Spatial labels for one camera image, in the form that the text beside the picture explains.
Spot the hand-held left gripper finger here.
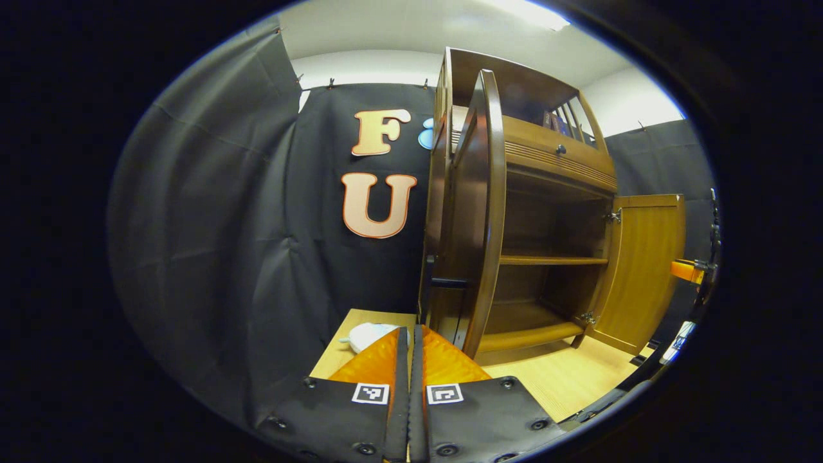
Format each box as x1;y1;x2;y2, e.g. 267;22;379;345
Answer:
257;326;410;463
410;325;566;463

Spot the wooden cabinet door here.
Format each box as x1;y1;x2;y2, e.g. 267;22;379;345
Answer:
424;69;507;359
582;194;687;356

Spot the black door handle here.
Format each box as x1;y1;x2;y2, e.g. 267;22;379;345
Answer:
424;254;470;290

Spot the wooden double-door shoe cabinet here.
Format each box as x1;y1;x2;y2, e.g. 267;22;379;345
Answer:
418;46;687;359

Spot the wooden cabinet drawer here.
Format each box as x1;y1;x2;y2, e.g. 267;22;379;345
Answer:
450;114;618;194

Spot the colourful magazine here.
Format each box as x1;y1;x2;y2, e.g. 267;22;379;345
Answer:
661;320;696;364

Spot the wooden inner shelf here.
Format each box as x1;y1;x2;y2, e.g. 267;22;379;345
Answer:
500;254;609;266

